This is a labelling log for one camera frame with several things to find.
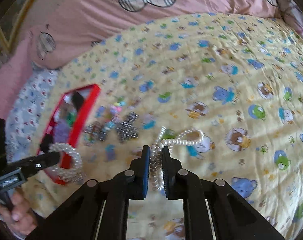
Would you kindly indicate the red cardboard box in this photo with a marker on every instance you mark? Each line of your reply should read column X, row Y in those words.
column 89, row 97

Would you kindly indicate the pink heart print duvet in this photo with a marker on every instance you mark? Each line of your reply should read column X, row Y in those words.
column 91, row 17

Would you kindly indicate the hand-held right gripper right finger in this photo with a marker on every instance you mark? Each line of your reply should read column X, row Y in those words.
column 170, row 175

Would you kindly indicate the gold framed wall picture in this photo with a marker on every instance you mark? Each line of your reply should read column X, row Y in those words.
column 14, row 22

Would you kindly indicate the black plastic comb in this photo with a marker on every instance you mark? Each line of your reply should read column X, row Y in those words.
column 77, row 100

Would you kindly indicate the pastel beaded charm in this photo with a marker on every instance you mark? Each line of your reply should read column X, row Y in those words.
column 116, row 105

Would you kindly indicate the rhinestone hair clip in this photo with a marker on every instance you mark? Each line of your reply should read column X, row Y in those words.
column 96, row 131

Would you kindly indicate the purple plaid pillow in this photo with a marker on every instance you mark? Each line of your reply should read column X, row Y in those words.
column 296, row 17

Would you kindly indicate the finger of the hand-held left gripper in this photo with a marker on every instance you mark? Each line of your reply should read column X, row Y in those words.
column 42, row 161
column 46, row 143

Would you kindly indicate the person's left hand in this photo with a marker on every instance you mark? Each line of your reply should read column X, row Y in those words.
column 21, row 210

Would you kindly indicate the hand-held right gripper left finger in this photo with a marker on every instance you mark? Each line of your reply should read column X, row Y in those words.
column 147, row 175

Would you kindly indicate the grey bear print sheet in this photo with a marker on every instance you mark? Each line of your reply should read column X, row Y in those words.
column 31, row 105

